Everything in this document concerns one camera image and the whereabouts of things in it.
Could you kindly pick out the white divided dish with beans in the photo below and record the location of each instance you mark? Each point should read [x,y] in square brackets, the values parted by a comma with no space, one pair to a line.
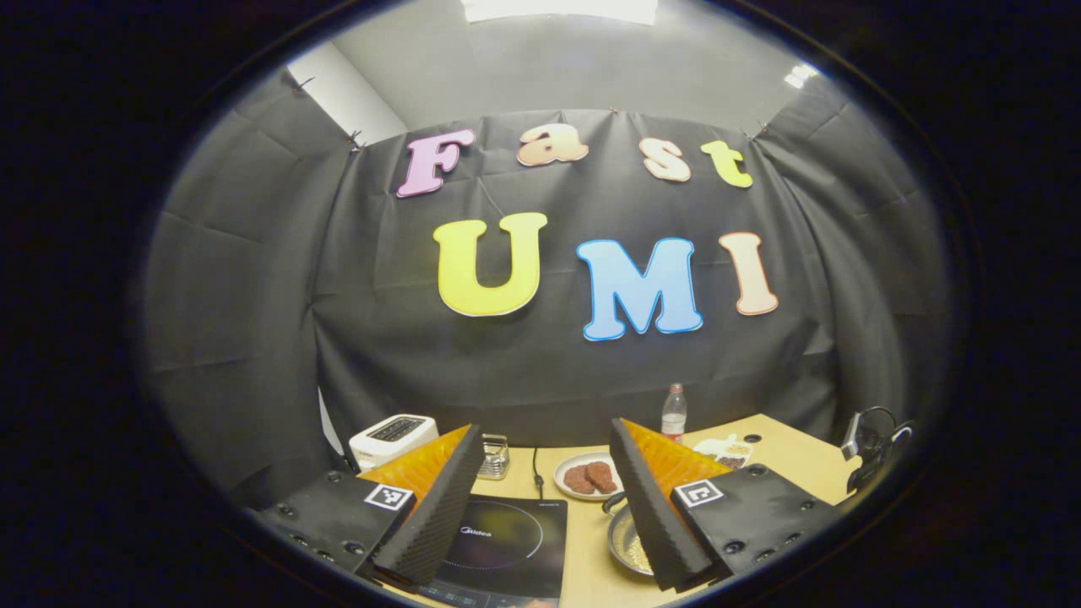
[718,445]

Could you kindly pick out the brown meat patty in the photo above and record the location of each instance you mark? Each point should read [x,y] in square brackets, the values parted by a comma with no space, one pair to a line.
[578,480]
[601,475]

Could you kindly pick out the white round plate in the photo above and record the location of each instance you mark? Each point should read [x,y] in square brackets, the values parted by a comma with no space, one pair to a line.
[564,473]

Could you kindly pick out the ceiling light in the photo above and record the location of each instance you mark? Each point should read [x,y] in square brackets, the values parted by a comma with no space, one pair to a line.
[799,76]

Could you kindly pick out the pile of soybeans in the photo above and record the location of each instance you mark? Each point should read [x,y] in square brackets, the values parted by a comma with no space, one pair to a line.
[642,556]

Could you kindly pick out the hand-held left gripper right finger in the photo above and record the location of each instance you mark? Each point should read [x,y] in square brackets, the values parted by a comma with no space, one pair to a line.
[654,515]

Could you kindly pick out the clear water bottle red label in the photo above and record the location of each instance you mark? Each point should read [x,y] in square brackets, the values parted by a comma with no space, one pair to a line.
[673,418]

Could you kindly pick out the white toaster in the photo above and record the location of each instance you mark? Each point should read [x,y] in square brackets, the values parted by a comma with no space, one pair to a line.
[388,435]

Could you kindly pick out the black backdrop cloth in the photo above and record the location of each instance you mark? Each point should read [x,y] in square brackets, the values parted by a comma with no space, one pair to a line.
[507,371]

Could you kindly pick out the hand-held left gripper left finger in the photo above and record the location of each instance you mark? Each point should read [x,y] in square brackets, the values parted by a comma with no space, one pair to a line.
[439,515]

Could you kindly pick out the black induction cooktop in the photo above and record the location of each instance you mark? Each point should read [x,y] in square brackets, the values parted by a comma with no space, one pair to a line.
[515,549]

